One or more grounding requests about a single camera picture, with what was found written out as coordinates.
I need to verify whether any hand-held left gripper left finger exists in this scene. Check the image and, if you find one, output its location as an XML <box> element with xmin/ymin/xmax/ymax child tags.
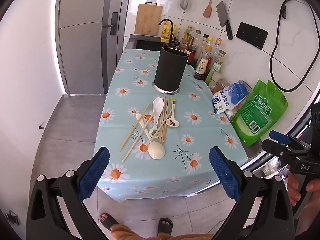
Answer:
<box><xmin>26</xmin><ymin>146</ymin><xmax>112</xmax><ymax>240</ymax></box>

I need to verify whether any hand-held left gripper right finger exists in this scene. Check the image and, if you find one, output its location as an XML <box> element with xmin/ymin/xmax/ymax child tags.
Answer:
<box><xmin>209</xmin><ymin>146</ymin><xmax>295</xmax><ymax>240</ymax></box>

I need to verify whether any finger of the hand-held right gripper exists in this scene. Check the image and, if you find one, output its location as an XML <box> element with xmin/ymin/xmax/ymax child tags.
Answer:
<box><xmin>269</xmin><ymin>130</ymin><xmax>312</xmax><ymax>153</ymax></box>
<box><xmin>262</xmin><ymin>139</ymin><xmax>320</xmax><ymax>174</ymax></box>

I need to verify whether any large white ceramic spoon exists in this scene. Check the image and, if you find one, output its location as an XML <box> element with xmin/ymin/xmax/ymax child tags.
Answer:
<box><xmin>135</xmin><ymin>113</ymin><xmax>166</xmax><ymax>160</ymax></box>

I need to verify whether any patterned ceramic spoon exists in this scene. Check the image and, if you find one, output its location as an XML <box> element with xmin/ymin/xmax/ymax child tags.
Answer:
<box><xmin>165</xmin><ymin>98</ymin><xmax>180</xmax><ymax>128</ymax></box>

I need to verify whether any pile of wooden chopsticks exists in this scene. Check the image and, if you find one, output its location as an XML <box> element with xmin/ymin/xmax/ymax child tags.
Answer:
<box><xmin>118</xmin><ymin>95</ymin><xmax>177</xmax><ymax>163</ymax></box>

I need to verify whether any black cylindrical utensil holder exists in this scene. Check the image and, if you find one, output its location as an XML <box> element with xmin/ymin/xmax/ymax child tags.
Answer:
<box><xmin>152</xmin><ymin>46</ymin><xmax>188</xmax><ymax>94</ymax></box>

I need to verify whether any person's right forearm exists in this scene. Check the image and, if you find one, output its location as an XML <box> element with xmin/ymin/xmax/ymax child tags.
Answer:
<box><xmin>300</xmin><ymin>192</ymin><xmax>320</xmax><ymax>240</ymax></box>

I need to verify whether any person's right hand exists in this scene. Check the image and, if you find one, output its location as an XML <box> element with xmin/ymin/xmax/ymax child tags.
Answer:
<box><xmin>286</xmin><ymin>164</ymin><xmax>320</xmax><ymax>217</ymax></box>

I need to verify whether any green sugar bag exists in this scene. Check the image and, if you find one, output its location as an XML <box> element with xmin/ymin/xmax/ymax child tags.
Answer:
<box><xmin>231</xmin><ymin>79</ymin><xmax>288</xmax><ymax>147</ymax></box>

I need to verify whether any person's left slippered foot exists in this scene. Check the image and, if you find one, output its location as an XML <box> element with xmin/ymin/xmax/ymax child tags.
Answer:
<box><xmin>99</xmin><ymin>212</ymin><xmax>120</xmax><ymax>232</ymax></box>

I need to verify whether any person's slippered foot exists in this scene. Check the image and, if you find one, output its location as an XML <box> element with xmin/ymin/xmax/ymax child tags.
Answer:
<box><xmin>99</xmin><ymin>212</ymin><xmax>120</xmax><ymax>232</ymax></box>
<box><xmin>157</xmin><ymin>217</ymin><xmax>173</xmax><ymax>235</ymax></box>

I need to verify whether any white and blue salt bag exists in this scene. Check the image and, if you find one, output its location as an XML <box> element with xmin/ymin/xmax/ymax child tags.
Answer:
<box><xmin>212</xmin><ymin>80</ymin><xmax>252</xmax><ymax>115</ymax></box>

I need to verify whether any brown seasoning jar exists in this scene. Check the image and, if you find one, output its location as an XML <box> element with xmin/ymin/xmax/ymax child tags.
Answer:
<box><xmin>217</xmin><ymin>78</ymin><xmax>231</xmax><ymax>90</ymax></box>

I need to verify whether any person's right slippered foot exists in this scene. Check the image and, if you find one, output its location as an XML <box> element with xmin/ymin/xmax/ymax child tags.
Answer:
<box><xmin>157</xmin><ymin>217</ymin><xmax>173</xmax><ymax>235</ymax></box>

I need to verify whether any white lidded seasoning jar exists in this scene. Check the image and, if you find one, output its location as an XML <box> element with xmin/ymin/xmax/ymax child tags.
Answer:
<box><xmin>209</xmin><ymin>73</ymin><xmax>224</xmax><ymax>90</ymax></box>

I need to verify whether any black metal clip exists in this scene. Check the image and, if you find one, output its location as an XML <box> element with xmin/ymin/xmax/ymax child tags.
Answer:
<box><xmin>4</xmin><ymin>210</ymin><xmax>20</xmax><ymax>227</ymax></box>

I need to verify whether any blue daisy print tablecloth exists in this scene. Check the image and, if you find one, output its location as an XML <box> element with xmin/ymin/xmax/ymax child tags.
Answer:
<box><xmin>93</xmin><ymin>49</ymin><xmax>249</xmax><ymax>203</ymax></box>

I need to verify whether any cluster of condiment bottles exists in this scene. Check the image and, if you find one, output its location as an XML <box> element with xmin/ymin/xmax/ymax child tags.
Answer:
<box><xmin>179</xmin><ymin>25</ymin><xmax>227</xmax><ymax>85</ymax></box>

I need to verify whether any grey door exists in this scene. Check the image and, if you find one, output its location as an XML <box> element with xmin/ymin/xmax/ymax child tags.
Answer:
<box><xmin>58</xmin><ymin>0</ymin><xmax>127</xmax><ymax>95</ymax></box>

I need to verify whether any dark kitchen sink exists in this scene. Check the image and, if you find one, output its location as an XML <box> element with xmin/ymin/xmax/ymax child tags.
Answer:
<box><xmin>129</xmin><ymin>34</ymin><xmax>175</xmax><ymax>52</ymax></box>

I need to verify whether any black faucet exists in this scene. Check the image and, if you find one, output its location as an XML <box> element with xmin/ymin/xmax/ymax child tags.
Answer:
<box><xmin>159</xmin><ymin>19</ymin><xmax>175</xmax><ymax>47</ymax></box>

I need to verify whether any yellow dish soap bottle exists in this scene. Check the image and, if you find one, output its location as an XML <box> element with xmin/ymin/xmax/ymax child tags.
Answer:
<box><xmin>160</xmin><ymin>22</ymin><xmax>178</xmax><ymax>43</ymax></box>

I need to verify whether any wooden cutting board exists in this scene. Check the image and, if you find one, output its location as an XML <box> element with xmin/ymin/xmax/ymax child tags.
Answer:
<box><xmin>134</xmin><ymin>1</ymin><xmax>163</xmax><ymax>36</ymax></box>

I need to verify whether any black wall outlet panel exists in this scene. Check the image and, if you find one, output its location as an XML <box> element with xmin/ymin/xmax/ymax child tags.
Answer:
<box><xmin>236</xmin><ymin>22</ymin><xmax>269</xmax><ymax>50</ymax></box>

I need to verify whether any black power cable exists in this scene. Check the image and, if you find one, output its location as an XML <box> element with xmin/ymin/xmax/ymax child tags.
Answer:
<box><xmin>269</xmin><ymin>0</ymin><xmax>316</xmax><ymax>92</ymax></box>

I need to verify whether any steel cleaver black handle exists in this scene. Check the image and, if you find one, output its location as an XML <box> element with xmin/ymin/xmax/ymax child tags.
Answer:
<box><xmin>216</xmin><ymin>0</ymin><xmax>233</xmax><ymax>40</ymax></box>

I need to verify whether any black door lock handle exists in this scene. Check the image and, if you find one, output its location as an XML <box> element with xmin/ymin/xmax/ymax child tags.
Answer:
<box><xmin>102</xmin><ymin>12</ymin><xmax>119</xmax><ymax>36</ymax></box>

